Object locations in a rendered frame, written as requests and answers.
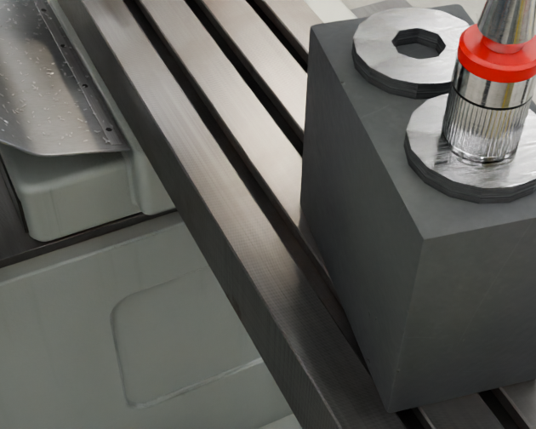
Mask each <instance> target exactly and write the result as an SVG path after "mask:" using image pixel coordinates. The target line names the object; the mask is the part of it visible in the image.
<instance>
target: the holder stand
mask: <svg viewBox="0 0 536 429"><path fill-rule="evenodd" d="M472 25H475V23H474V21H473V20H472V19H471V17H470V16H469V15H468V14H467V13H466V11H465V10H464V8H463V7H462V6H461V5H460V4H457V3H456V4H450V5H444V6H439V7H433V8H427V9H426V8H421V7H411V8H393V9H388V10H385V11H382V12H378V13H375V14H373V15H371V16H368V17H362V18H356V19H350V20H339V21H334V22H328V23H321V24H315V25H313V26H311V29H310V40H309V54H308V70H307V84H306V100H305V129H304V144H303V159H302V174H301V189H300V206H301V208H302V210H303V212H304V214H305V218H306V220H307V222H308V224H309V227H310V229H311V232H312V234H313V237H314V238H315V241H316V245H317V247H318V248H319V251H320V253H321V256H322V258H323V261H324V263H325V266H326V267H327V269H328V273H329V276H330V277H331V279H332V282H333V284H334V287H335V290H336V292H337V294H338V297H339V300H340V302H341V304H342V306H343V308H344V311H345V314H346V316H347V318H348V321H349V323H350V325H351V328H352V331H353V333H354V336H355V337H356V341H357V343H358V345H359V347H360V349H361V352H362V355H363V357H364V359H365V362H366V364H367V366H368V369H369V372H370V374H371V376H372V378H373V382H374V384H375V386H376V388H377V391H378V393H379V396H380V398H381V401H382V403H383V405H384V407H385V410H386V411H387V412H388V413H394V412H397V411H402V410H405V409H411V408H415V407H419V406H423V405H426V404H430V403H437V402H441V401H444V400H448V399H452V398H458V397H462V396H466V395H470V394H473V393H477V392H484V391H487V390H491V389H494V388H499V387H502V386H508V385H512V384H516V383H520V382H523V381H527V380H533V379H535V378H536V104H535V103H534V102H533V100H531V103H530V107H529V109H528V113H527V118H526V121H525V124H524V127H523V130H522V135H521V139H520V141H519V145H518V147H517V149H516V150H515V152H514V153H512V154H511V155H510V156H508V157H506V158H504V159H501V160H497V161H492V162H481V161H476V160H471V159H469V158H466V157H462V156H460V155H459V154H457V153H456V152H454V151H453V150H451V149H450V148H449V147H448V146H447V145H446V143H445V142H444V140H443V138H442V122H443V118H444V113H445V109H446V104H447V100H448V92H449V88H450V83H451V79H452V75H453V67H454V62H455V58H456V54H457V50H458V46H459V38H460V35H461V34H462V32H463V31H464V30H465V29H466V28H468V27H469V26H472Z"/></svg>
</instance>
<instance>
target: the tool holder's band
mask: <svg viewBox="0 0 536 429"><path fill-rule="evenodd" d="M457 56H458V58H459V61H460V63H461V64H462V66H463V67H464V68H465V69H467V70H468V71H469V72H471V73H473V74H475V75H477V76H478V77H481V78H484V79H487V80H490V81H494V82H500V83H514V82H520V81H523V80H526V79H529V78H530V77H533V76H534V75H535V74H536V35H535V36H534V37H533V38H532V39H531V40H529V41H527V42H525V43H524V46H523V48H522V49H521V50H520V51H518V52H515V53H513V54H501V53H497V52H494V51H492V50H491V49H489V48H487V47H486V46H485V45H484V43H483V42H482V34H481V33H480V31H479V30H478V28H477V23H476V24H475V25H472V26H469V27H468V28H466V29H465V30H464V31H463V32H462V34H461V35H460V38H459V46H458V50H457Z"/></svg>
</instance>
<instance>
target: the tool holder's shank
mask: <svg viewBox="0 0 536 429"><path fill-rule="evenodd" d="M477 28H478V30H479V31H480V33H481V34H482V42H483V43H484V45H485V46H486V47H487V48H489V49H491V50H492V51H494V52H497V53H501V54H513V53H515V52H518V51H520V50H521V49H522V48H523V46H524V43H525V42H527V41H529V40H531V39H532V38H533V37H534V36H535V33H536V0H486V2H485V3H484V6H483V8H482V12H481V14H480V16H479V19H478V21H477Z"/></svg>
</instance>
